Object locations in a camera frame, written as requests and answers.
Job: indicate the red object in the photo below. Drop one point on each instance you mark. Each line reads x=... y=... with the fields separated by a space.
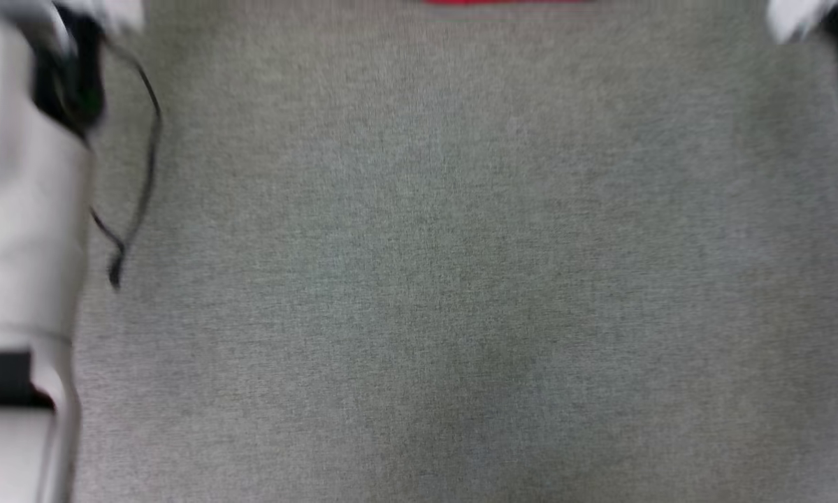
x=502 y=2

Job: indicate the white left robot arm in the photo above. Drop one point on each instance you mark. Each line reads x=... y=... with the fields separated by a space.
x=20 y=230

